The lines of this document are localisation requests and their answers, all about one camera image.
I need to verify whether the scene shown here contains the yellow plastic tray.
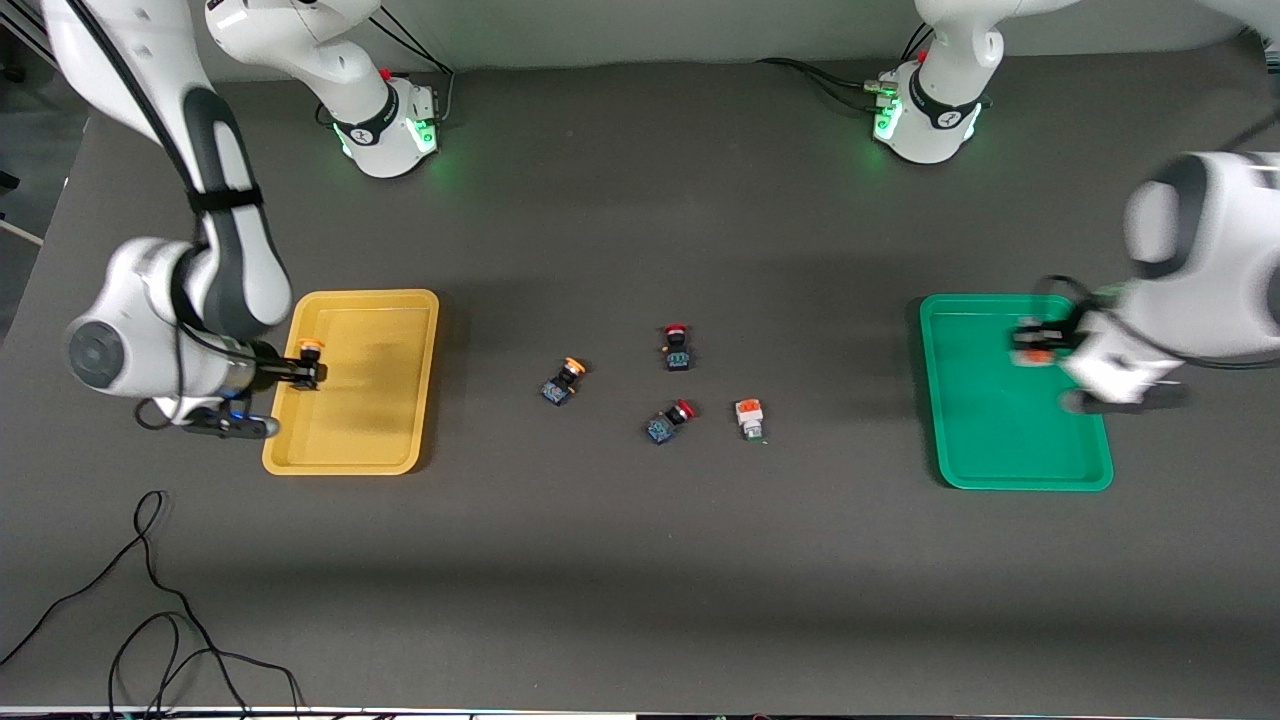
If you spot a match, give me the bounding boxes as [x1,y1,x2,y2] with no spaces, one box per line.
[262,289,441,476]

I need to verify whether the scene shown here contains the green plastic tray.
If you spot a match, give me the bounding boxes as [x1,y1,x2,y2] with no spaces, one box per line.
[918,293,1115,492]

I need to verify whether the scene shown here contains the black left arm wrist cable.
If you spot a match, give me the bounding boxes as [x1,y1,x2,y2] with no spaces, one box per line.
[1040,275,1101,343]

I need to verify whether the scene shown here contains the black arm wrist cable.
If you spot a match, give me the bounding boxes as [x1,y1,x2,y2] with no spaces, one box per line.
[1040,275,1101,343]
[60,0,216,431]

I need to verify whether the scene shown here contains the loose black cable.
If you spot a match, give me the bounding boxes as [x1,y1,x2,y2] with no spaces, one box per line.
[0,489,304,719]

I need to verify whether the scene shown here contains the black right arm wrist cable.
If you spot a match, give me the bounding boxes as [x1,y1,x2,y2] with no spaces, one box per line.
[60,0,216,431]

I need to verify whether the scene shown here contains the black right arm base cables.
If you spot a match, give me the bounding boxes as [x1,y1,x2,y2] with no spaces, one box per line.
[365,0,459,129]

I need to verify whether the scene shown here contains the black arm base cables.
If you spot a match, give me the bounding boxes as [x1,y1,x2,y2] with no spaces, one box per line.
[365,0,459,129]
[755,20,936,113]

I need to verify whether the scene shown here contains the black left arm base cables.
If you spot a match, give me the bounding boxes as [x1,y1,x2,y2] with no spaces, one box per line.
[755,20,936,113]

